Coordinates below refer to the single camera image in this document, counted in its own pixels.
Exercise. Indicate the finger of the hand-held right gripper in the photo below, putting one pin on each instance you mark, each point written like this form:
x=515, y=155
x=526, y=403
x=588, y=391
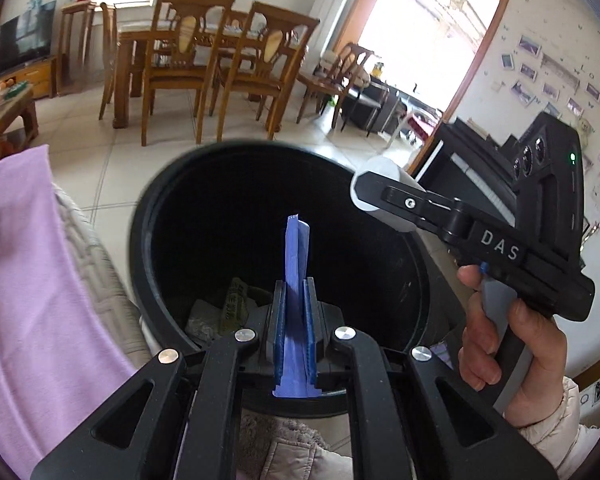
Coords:
x=410, y=203

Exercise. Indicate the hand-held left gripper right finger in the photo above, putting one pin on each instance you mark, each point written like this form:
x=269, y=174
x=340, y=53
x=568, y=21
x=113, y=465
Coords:
x=310, y=340

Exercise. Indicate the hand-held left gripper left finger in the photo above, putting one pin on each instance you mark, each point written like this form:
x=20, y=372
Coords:
x=280, y=340

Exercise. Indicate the white cup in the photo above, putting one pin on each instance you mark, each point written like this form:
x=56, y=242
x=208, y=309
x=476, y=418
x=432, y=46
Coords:
x=387, y=167

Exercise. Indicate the blue wrapper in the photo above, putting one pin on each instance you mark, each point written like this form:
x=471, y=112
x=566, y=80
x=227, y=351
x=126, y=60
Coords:
x=295, y=260

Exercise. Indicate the black round trash bin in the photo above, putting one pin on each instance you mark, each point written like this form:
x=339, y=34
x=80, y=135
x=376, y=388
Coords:
x=205, y=220

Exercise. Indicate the person's right forearm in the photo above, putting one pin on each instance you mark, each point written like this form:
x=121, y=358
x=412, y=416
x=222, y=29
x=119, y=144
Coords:
x=555, y=440

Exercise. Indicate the person's right hand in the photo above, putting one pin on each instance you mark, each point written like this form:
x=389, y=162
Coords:
x=545, y=360

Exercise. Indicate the yellowish printed packet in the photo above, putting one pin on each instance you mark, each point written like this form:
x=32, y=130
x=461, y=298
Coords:
x=237, y=305

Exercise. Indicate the grey crumpled wrapper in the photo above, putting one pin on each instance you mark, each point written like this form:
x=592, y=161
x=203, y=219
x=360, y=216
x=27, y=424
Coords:
x=202, y=325

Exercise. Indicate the dark low cabinet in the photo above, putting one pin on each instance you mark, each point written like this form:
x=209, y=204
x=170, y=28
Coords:
x=370, y=110

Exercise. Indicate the person's light quilted jacket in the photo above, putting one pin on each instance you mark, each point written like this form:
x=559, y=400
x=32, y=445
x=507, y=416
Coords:
x=300, y=460

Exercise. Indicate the wooden dining chair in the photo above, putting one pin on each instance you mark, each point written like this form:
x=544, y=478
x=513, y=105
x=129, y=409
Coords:
x=109, y=50
x=260, y=80
x=330, y=80
x=180, y=70

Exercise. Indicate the beige quilted cover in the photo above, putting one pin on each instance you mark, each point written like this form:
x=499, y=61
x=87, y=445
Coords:
x=105, y=300

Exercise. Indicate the white standing air conditioner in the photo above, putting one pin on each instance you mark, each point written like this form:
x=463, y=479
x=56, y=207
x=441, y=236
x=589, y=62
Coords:
x=330, y=15

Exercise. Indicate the purple tablecloth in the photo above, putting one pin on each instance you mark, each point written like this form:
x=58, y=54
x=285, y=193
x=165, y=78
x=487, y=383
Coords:
x=30, y=285

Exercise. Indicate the wooden dining table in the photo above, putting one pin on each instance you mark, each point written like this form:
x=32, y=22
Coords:
x=135, y=27

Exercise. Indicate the wooden coffee table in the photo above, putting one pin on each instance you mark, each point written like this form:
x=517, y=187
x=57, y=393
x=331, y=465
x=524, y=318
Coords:
x=10, y=115

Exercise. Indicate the wooden television stand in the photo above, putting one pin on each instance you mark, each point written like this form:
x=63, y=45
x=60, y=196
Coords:
x=35, y=77

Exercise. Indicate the tall wooden plant stand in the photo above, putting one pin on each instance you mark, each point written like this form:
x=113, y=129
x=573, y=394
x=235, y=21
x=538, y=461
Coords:
x=77, y=10

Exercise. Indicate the flat screen television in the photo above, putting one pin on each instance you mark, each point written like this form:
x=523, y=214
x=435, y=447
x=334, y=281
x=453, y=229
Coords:
x=22, y=35

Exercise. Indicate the group of wall photos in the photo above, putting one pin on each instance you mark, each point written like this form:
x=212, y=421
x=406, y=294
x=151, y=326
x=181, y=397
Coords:
x=525, y=70

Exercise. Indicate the wooden door frame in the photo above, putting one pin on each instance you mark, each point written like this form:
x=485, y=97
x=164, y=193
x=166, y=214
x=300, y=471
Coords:
x=495, y=25

